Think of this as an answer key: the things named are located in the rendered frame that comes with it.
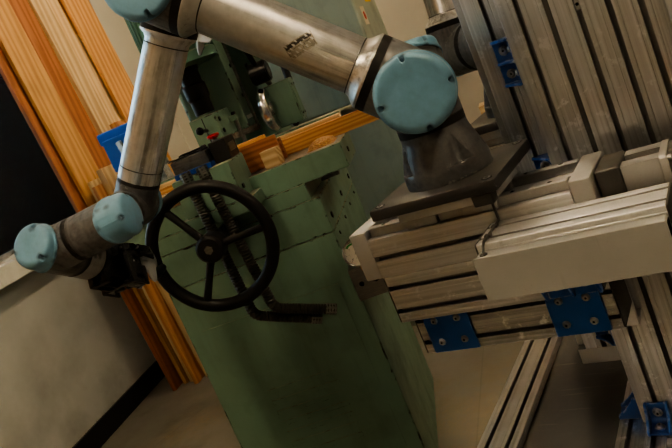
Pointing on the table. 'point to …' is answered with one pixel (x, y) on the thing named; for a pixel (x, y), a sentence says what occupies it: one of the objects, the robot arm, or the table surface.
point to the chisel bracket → (219, 122)
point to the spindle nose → (196, 91)
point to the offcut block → (272, 157)
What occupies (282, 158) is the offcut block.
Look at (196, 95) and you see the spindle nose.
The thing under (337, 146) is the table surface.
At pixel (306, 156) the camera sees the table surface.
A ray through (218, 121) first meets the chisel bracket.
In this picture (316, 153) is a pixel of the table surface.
